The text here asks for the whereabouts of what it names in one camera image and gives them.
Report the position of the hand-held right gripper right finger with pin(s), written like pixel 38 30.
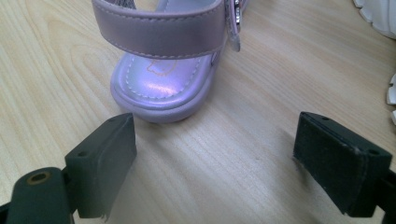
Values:
pixel 336 161

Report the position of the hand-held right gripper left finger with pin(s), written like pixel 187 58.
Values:
pixel 99 168

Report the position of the purple sandal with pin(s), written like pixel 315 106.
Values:
pixel 162 34

